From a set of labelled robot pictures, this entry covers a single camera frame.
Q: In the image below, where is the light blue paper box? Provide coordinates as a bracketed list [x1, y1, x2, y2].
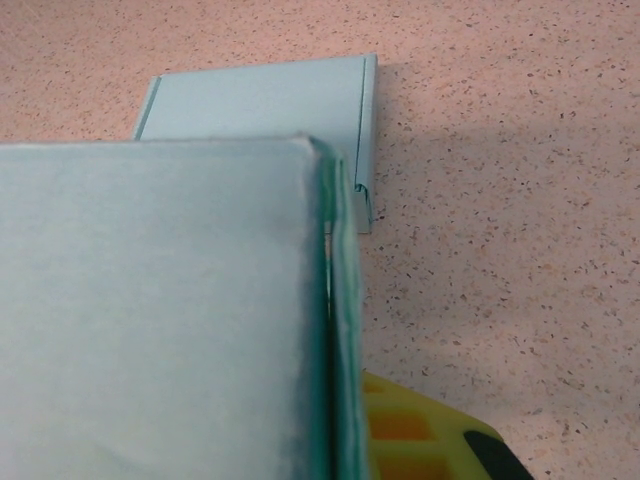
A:
[132, 53, 380, 235]
[0, 130, 374, 480]

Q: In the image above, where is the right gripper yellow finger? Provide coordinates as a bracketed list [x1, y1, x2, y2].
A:
[362, 370, 536, 480]

